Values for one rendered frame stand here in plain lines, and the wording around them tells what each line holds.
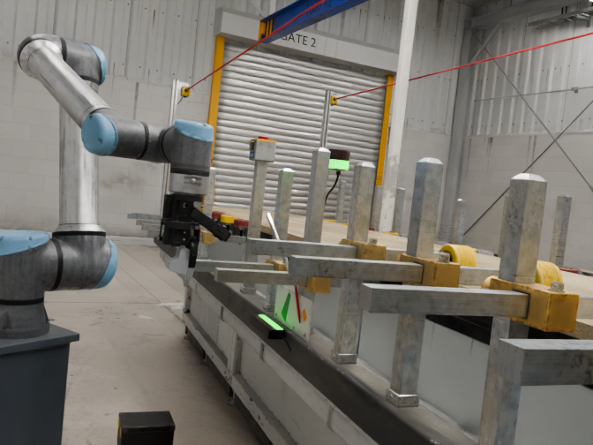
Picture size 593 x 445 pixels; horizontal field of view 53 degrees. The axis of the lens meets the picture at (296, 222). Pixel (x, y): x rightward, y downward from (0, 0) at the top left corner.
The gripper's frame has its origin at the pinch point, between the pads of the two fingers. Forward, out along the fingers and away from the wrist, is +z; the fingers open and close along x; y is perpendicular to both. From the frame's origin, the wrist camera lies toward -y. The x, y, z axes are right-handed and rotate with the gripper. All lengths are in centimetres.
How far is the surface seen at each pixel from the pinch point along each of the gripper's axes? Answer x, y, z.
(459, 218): -89, -139, -19
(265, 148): -52, -32, -36
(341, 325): 21.4, -30.0, 4.6
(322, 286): 4.9, -32.0, -1.0
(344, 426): 23.4, -32.6, 26.7
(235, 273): 1.4, -10.6, -2.6
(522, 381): 101, -6, -11
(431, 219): 48, -32, -21
